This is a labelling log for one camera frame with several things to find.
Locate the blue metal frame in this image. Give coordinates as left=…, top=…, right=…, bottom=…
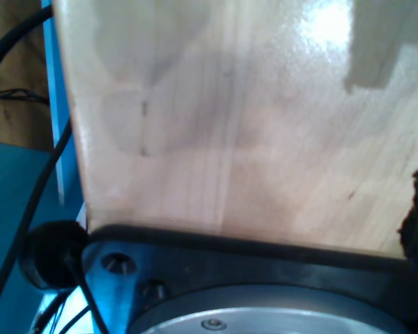
left=40, top=0, right=91, bottom=230

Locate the black braided wire bundle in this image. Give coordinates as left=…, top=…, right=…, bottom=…
left=0, top=88, right=50, bottom=105

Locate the steel mounting bolt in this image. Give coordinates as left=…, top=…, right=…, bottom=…
left=141, top=278, right=169, bottom=301
left=102, top=253, right=137, bottom=276

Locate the thick black cable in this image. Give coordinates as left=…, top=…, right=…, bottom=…
left=0, top=5, right=55, bottom=86

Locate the slim black cable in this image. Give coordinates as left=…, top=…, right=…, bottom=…
left=64, top=255, right=111, bottom=334
left=0, top=120, right=74, bottom=323

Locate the black round cable plug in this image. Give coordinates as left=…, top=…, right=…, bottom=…
left=20, top=221, right=89, bottom=290

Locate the blue sofa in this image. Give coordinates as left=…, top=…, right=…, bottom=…
left=0, top=138, right=86, bottom=334

